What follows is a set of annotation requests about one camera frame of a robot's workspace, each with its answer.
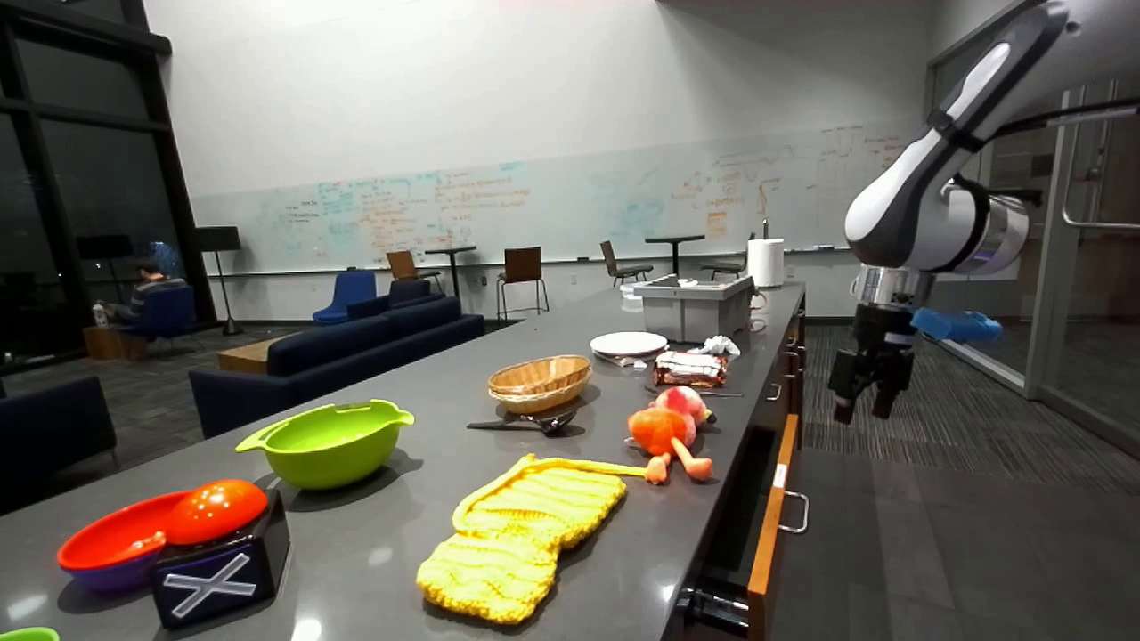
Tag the dark blue sofa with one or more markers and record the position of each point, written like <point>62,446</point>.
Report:
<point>54,430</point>

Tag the blue armchair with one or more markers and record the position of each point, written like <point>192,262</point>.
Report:
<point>346,295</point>

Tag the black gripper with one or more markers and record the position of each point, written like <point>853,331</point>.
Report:
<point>885,344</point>

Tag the green plastic bowl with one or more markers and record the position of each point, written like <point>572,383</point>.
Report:
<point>327,446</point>

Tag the black box with white cross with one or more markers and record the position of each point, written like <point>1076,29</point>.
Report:
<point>219,581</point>

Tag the yellow knitted cloth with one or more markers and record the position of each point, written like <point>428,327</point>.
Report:
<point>522,534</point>

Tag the long blue sofa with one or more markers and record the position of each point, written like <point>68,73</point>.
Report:
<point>345,349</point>

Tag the low wooden coffee table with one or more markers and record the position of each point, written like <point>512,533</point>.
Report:
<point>251,353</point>

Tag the seated person in blue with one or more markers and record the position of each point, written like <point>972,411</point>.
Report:
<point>154,290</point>

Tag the white paper towel roll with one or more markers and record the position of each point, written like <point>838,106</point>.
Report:
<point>768,262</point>

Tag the orange plastic bowl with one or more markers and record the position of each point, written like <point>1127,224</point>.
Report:
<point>113,538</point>

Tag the white plate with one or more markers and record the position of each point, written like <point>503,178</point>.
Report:
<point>628,344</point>

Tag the small white crumpled object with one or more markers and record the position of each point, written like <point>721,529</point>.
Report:
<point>721,346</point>

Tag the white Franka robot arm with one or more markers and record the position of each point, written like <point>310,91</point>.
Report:
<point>920,198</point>

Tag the brown chair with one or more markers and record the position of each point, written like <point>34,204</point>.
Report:
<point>405,267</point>
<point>522,267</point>
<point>616,262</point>

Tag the wooden counter cabinet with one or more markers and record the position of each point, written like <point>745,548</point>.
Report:
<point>791,366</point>

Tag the metal rectangular container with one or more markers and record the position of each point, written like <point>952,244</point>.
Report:
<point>699,312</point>

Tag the wicker basket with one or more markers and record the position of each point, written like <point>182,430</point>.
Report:
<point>541,383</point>

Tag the orange round toy fruit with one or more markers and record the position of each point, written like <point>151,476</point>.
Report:
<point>219,509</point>

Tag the orange pink plush toy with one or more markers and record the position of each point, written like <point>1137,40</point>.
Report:
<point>662,428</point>

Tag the tall black round table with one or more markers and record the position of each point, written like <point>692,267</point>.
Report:
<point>451,249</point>
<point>676,238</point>

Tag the black ladle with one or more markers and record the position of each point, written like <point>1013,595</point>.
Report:
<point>553,420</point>

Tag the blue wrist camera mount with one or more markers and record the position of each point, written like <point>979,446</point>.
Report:
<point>959,326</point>

